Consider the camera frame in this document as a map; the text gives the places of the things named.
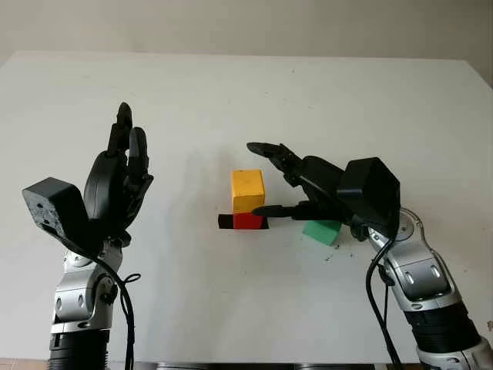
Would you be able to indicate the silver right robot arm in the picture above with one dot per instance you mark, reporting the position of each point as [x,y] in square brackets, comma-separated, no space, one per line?
[423,277]

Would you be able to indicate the yellow block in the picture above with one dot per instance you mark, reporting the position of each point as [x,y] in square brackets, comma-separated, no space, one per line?
[248,189]

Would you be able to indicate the red block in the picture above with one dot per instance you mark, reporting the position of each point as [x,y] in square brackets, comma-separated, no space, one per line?
[246,221]

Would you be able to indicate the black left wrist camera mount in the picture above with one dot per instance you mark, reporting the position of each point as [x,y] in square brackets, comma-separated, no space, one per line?
[58,208]

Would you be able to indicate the dark robot torso edge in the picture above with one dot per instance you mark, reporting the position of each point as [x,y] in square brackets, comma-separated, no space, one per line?
[269,366]

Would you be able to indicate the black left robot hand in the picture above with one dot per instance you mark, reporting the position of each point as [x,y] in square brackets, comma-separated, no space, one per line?
[106,192]

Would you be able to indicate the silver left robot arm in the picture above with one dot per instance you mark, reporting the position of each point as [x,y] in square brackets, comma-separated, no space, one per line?
[77,297]

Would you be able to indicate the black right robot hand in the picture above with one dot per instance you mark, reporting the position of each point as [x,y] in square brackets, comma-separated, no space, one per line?
[321,185]

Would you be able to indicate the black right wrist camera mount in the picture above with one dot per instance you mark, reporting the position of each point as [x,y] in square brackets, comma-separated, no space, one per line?
[377,192]

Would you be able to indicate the green block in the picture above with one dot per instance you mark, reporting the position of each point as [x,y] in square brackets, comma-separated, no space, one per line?
[321,231]

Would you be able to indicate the black tape strip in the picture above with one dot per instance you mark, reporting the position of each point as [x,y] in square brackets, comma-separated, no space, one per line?
[224,222]

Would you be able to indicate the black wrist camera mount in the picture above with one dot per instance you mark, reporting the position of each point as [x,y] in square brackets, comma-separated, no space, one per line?
[377,192]
[58,208]

